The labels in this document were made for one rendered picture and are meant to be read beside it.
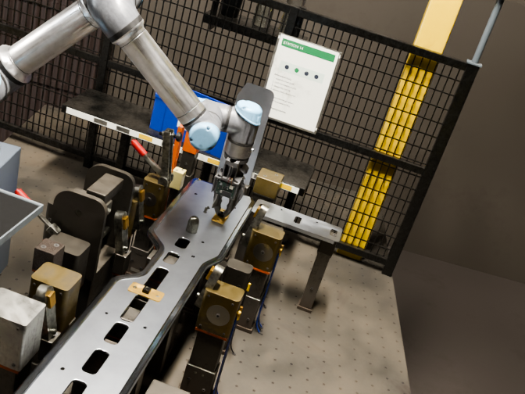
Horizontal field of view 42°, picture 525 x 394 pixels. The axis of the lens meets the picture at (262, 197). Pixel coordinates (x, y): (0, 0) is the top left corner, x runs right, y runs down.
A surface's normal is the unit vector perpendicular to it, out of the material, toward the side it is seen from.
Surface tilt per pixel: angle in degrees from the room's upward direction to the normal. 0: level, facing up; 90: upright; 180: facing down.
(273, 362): 0
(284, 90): 90
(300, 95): 90
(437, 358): 0
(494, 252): 90
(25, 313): 0
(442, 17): 90
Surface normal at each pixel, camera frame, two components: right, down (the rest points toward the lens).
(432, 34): -0.23, 0.40
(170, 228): 0.25, -0.86
